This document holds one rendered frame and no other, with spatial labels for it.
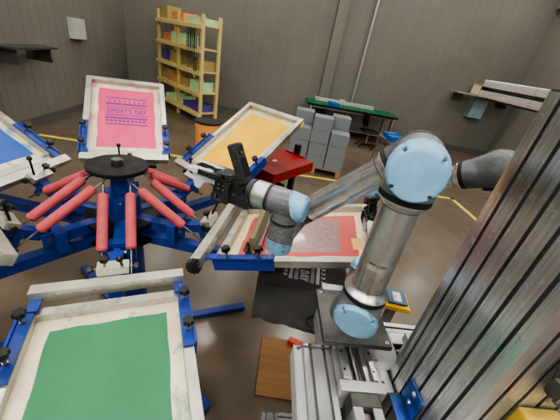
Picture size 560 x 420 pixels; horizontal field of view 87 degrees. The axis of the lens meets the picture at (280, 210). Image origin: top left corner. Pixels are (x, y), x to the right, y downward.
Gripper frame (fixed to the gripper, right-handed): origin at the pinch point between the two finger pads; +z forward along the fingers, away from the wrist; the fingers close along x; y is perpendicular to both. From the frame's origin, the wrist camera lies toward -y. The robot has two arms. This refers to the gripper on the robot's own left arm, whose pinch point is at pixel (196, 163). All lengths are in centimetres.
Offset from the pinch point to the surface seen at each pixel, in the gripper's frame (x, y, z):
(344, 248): 66, 39, -45
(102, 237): 19, 56, 60
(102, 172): 32, 31, 78
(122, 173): 38, 31, 70
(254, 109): 171, -7, 69
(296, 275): 66, 64, -25
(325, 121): 468, 3, 75
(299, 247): 62, 45, -23
